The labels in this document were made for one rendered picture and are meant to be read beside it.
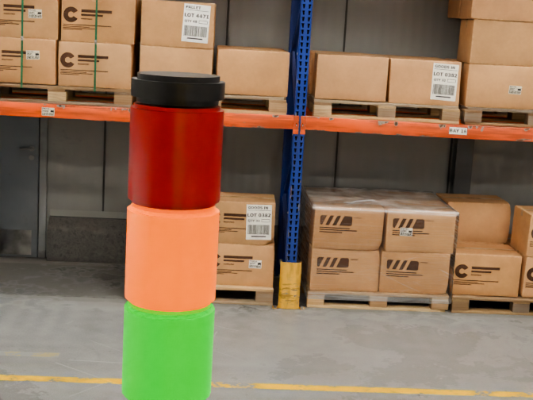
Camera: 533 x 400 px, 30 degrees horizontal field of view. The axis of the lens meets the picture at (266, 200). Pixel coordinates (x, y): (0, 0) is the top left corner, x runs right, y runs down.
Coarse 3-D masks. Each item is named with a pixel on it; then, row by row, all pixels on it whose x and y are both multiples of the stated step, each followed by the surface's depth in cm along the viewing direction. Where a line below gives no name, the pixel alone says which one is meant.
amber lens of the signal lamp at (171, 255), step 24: (144, 216) 52; (168, 216) 52; (192, 216) 52; (216, 216) 53; (144, 240) 52; (168, 240) 52; (192, 240) 52; (216, 240) 54; (144, 264) 52; (168, 264) 52; (192, 264) 52; (216, 264) 54; (144, 288) 53; (168, 288) 52; (192, 288) 53
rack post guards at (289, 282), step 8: (288, 264) 819; (296, 264) 820; (280, 272) 825; (288, 272) 821; (296, 272) 821; (280, 280) 824; (288, 280) 822; (296, 280) 822; (280, 288) 825; (288, 288) 823; (296, 288) 823; (280, 296) 826; (288, 296) 824; (296, 296) 825; (280, 304) 826; (288, 304) 826; (296, 304) 826
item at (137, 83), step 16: (144, 80) 51; (160, 80) 51; (176, 80) 51; (192, 80) 51; (208, 80) 51; (144, 96) 51; (160, 96) 51; (176, 96) 50; (192, 96) 51; (208, 96) 51; (224, 96) 53
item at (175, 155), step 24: (144, 120) 51; (168, 120) 51; (192, 120) 51; (216, 120) 52; (144, 144) 51; (168, 144) 51; (192, 144) 51; (216, 144) 52; (144, 168) 52; (168, 168) 51; (192, 168) 51; (216, 168) 53; (144, 192) 52; (168, 192) 51; (192, 192) 52; (216, 192) 53
